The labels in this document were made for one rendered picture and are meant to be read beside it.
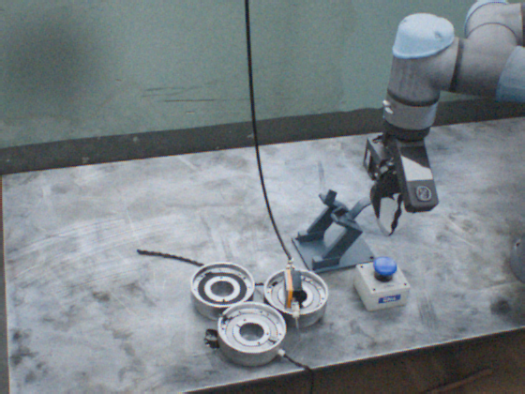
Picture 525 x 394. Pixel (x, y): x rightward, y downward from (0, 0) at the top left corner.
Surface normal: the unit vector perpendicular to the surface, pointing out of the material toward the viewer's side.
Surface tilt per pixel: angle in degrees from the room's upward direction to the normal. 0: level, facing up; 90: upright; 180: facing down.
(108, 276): 0
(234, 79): 90
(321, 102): 90
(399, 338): 0
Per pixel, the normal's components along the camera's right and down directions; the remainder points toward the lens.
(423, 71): -0.21, 0.59
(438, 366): 0.06, -0.79
